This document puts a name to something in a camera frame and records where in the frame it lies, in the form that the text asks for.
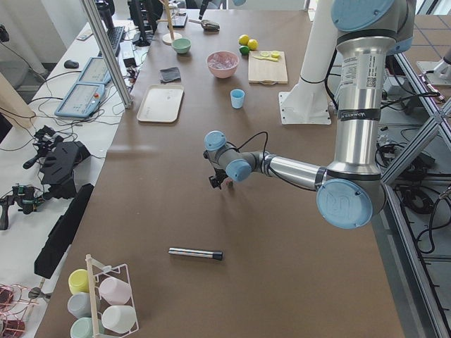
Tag mint green bowl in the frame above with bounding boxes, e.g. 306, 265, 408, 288
171, 37, 192, 54

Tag yellow lemon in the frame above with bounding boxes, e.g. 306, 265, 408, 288
238, 35, 250, 46
247, 39, 259, 51

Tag lemon slices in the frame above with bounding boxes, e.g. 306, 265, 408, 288
252, 51, 280, 62

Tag wooden cup tree stand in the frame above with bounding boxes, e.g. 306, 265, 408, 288
157, 0, 183, 46

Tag mint cup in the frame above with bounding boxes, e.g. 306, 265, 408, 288
70, 317, 94, 338

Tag green lime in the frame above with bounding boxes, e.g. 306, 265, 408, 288
239, 46, 249, 56

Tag wooden cutting board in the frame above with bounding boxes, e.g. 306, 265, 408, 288
248, 51, 288, 85

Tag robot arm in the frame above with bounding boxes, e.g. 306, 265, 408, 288
204, 1, 416, 229

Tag white cup rack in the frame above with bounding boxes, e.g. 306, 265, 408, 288
85, 254, 140, 337

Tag copper wire bottle rack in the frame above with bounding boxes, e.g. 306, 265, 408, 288
1, 284, 37, 338

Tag teach pendant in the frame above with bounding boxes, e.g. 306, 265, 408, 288
78, 57, 111, 85
55, 82, 105, 119

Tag steel muddler black tip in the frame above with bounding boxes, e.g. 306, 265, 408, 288
168, 247, 223, 261

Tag grey folded cloth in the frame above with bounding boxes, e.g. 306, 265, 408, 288
159, 67, 181, 83

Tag yellow cup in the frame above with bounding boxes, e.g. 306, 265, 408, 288
68, 269, 89, 294

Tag black computer mouse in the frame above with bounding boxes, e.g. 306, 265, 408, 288
63, 60, 79, 69

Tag steel ice scoop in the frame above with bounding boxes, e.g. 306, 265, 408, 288
188, 19, 220, 32

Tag white rabbit tray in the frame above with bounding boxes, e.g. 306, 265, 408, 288
137, 84, 184, 123

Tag aluminium frame post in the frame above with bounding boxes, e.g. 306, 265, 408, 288
80, 0, 132, 108

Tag pink bowl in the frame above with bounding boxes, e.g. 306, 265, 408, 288
206, 51, 240, 79

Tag grey cup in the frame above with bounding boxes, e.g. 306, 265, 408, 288
67, 292, 92, 319

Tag steel jigger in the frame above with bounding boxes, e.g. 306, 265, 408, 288
28, 287, 51, 303

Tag pink cup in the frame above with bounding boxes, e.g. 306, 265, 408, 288
99, 277, 132, 305

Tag white cup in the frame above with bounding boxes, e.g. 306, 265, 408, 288
101, 305, 137, 334

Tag blue cup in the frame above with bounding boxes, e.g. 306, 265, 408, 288
230, 89, 245, 109

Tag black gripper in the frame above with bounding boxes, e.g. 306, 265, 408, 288
209, 168, 228, 190

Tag black keyboard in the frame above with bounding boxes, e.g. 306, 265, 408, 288
106, 26, 125, 56

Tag long black box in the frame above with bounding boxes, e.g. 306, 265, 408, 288
34, 184, 94, 279

